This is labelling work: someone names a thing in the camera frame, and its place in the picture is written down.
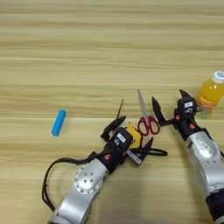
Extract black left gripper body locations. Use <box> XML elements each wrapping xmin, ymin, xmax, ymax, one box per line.
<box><xmin>92</xmin><ymin>139</ymin><xmax>147</xmax><ymax>175</ymax></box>

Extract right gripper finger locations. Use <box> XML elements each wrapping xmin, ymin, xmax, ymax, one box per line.
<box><xmin>150</xmin><ymin>95</ymin><xmax>168</xmax><ymax>127</ymax></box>
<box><xmin>178</xmin><ymin>88</ymin><xmax>193</xmax><ymax>101</ymax></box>

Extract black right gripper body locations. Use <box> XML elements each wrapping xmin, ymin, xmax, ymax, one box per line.
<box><xmin>162</xmin><ymin>108</ymin><xmax>206</xmax><ymax>142</ymax></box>

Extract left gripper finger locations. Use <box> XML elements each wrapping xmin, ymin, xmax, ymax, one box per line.
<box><xmin>100</xmin><ymin>115</ymin><xmax>128</xmax><ymax>142</ymax></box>
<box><xmin>139</xmin><ymin>136</ymin><xmax>155</xmax><ymax>162</ymax></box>

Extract yellow tape measure black strap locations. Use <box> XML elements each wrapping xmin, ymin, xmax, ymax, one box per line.
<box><xmin>124</xmin><ymin>122</ymin><xmax>169</xmax><ymax>158</ymax></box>

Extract orange juice bottle white cap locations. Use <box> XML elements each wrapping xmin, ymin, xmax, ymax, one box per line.
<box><xmin>195</xmin><ymin>70</ymin><xmax>224</xmax><ymax>120</ymax></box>

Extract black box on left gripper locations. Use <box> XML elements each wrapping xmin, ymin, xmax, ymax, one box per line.
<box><xmin>111</xmin><ymin>126</ymin><xmax>134</xmax><ymax>151</ymax></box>

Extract blue marker pen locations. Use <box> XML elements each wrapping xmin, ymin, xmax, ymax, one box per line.
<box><xmin>51</xmin><ymin>108</ymin><xmax>67</xmax><ymax>137</ymax></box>

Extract red-handled scissors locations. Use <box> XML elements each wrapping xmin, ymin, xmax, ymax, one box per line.
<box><xmin>136</xmin><ymin>88</ymin><xmax>161</xmax><ymax>137</ymax></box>

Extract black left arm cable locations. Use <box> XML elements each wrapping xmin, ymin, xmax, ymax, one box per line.
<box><xmin>41</xmin><ymin>150</ymin><xmax>99</xmax><ymax>213</ymax></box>

